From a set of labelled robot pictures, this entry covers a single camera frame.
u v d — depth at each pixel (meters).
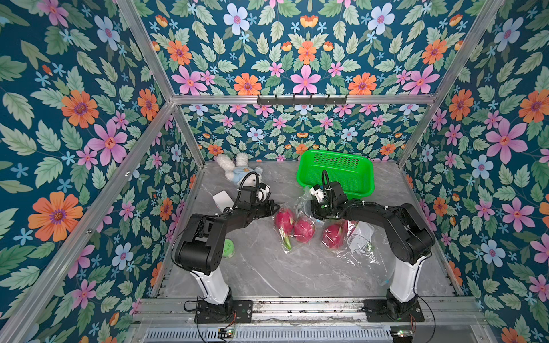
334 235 0.84
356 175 1.14
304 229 0.85
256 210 0.82
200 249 0.48
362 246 0.84
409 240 0.50
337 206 0.76
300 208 0.88
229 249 0.84
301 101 0.93
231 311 0.72
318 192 0.90
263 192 0.82
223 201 0.97
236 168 1.08
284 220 0.88
